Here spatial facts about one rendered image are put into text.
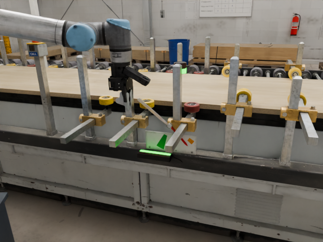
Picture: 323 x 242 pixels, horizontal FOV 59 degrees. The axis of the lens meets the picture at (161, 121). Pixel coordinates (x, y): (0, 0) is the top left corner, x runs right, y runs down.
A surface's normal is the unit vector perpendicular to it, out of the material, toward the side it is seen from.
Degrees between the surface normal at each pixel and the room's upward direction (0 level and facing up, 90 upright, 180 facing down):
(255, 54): 90
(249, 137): 90
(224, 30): 90
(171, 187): 91
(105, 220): 0
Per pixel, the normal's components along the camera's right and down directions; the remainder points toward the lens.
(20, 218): -0.02, -0.93
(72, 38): 0.17, 0.37
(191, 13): -0.38, 0.34
